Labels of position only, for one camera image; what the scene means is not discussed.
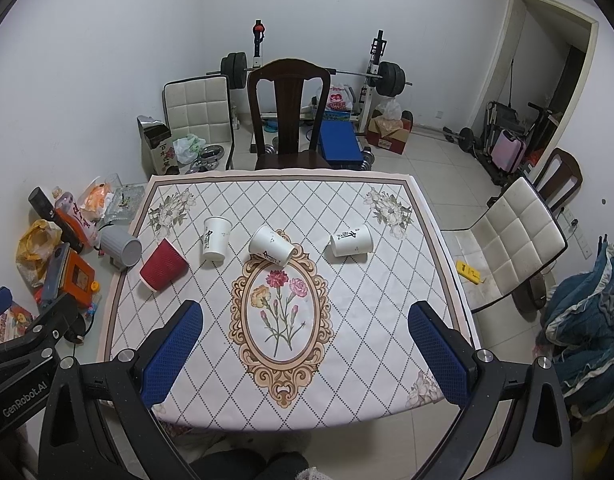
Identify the red paper cup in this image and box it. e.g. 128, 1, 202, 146
139, 238, 189, 292

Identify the white paper cup left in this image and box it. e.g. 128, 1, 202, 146
202, 217, 232, 262

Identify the white paper cup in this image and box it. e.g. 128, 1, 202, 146
330, 224, 374, 258
202, 217, 232, 262
249, 226, 294, 268

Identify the white paper cup middle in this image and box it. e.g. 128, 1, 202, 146
249, 226, 294, 268

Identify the white paper cup right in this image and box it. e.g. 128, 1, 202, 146
330, 224, 374, 258

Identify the colourful snack packet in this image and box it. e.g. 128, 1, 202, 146
0, 304, 34, 344

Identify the orange box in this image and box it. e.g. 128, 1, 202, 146
40, 243, 98, 309

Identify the grey ribbed cylinder container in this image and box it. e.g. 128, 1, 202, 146
100, 226, 142, 270

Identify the white padded chair right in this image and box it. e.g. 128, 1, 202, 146
443, 177, 568, 313

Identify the white padded chair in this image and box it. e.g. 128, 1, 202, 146
443, 177, 568, 313
162, 75, 234, 169

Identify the yellow plastic bag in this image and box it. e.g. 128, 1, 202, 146
15, 219, 62, 288

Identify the blue denim clothing pile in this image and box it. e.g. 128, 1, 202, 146
536, 236, 614, 422

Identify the red white snack bag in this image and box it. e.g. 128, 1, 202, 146
52, 188, 98, 247

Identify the floral diamond pattern tablecloth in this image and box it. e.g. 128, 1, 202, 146
98, 170, 478, 431

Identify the orange plastic bag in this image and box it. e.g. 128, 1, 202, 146
78, 174, 120, 222

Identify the silver trash bin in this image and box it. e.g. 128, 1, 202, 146
136, 115, 179, 176

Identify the dark wooden chair right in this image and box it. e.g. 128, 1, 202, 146
533, 148, 583, 217

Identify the dark wooden chair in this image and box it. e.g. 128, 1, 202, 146
533, 148, 583, 217
247, 74, 331, 170

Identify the pink suitcase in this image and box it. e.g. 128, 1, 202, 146
492, 129, 526, 174

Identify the cardboard box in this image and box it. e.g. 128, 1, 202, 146
365, 116, 411, 155

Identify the white padded chair back left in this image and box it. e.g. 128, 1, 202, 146
162, 75, 234, 169

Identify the blue weight bench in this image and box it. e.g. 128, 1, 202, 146
319, 120, 363, 170

